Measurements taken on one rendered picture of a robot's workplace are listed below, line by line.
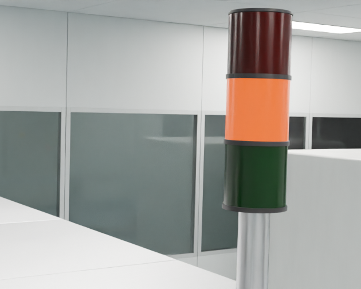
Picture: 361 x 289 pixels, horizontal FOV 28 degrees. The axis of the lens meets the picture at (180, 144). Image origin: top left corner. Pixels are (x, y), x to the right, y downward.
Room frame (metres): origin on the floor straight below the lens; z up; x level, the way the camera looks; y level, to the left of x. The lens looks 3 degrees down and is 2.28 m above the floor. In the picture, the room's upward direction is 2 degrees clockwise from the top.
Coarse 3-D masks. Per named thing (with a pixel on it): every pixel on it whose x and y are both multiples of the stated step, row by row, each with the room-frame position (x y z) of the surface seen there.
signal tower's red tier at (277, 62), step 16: (240, 16) 0.54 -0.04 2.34; (256, 16) 0.53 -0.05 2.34; (272, 16) 0.53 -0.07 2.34; (288, 16) 0.54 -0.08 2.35; (240, 32) 0.54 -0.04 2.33; (256, 32) 0.53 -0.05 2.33; (272, 32) 0.53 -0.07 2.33; (288, 32) 0.54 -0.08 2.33; (240, 48) 0.54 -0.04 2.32; (256, 48) 0.53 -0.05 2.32; (272, 48) 0.53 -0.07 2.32; (288, 48) 0.54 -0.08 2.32; (240, 64) 0.54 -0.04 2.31; (256, 64) 0.53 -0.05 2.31; (272, 64) 0.53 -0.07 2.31; (288, 64) 0.54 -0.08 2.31
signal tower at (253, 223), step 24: (240, 144) 0.54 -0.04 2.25; (264, 144) 0.53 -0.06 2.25; (288, 144) 0.55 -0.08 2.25; (240, 216) 0.55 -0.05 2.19; (264, 216) 0.55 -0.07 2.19; (240, 240) 0.55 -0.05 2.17; (264, 240) 0.55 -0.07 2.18; (240, 264) 0.55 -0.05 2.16; (264, 264) 0.55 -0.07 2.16; (240, 288) 0.55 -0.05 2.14; (264, 288) 0.55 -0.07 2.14
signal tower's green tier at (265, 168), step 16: (240, 160) 0.54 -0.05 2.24; (256, 160) 0.53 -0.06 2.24; (272, 160) 0.53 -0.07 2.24; (224, 176) 0.55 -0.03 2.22; (240, 176) 0.54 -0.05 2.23; (256, 176) 0.53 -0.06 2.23; (272, 176) 0.53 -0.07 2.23; (224, 192) 0.55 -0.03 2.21; (240, 192) 0.54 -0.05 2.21; (256, 192) 0.53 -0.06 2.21; (272, 192) 0.53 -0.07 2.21
